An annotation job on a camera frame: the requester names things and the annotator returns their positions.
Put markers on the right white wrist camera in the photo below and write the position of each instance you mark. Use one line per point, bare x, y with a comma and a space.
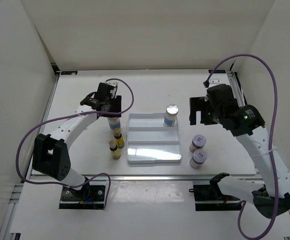
215, 81

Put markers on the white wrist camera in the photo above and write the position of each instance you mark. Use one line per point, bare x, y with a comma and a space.
113, 86
215, 81

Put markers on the aluminium front rail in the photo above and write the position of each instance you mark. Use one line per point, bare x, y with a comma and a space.
107, 177

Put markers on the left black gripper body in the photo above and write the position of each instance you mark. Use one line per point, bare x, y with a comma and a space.
106, 103

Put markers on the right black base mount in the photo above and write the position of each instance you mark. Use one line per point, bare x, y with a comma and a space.
207, 201

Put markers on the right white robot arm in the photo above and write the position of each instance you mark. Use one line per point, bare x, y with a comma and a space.
246, 124

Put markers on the blue label shaker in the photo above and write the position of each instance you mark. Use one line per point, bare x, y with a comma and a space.
114, 123
170, 115

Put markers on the red cap jar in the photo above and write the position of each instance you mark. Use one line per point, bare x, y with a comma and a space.
198, 158
198, 142

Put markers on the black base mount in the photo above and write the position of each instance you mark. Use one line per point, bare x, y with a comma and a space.
90, 197
207, 201

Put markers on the yellow small bottle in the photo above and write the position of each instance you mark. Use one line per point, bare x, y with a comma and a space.
115, 153
119, 138

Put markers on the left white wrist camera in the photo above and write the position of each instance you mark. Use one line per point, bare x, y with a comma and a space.
113, 86

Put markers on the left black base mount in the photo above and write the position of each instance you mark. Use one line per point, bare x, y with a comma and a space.
90, 197

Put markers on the white divided tray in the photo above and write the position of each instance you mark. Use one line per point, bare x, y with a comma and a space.
149, 142

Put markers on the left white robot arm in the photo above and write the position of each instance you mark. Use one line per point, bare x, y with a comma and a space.
51, 151

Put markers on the lower yellow small bottle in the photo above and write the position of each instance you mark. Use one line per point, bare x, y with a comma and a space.
115, 153

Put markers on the upper yellow small bottle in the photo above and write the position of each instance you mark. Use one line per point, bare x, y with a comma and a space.
119, 138

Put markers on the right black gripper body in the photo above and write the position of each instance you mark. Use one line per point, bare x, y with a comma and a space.
215, 112

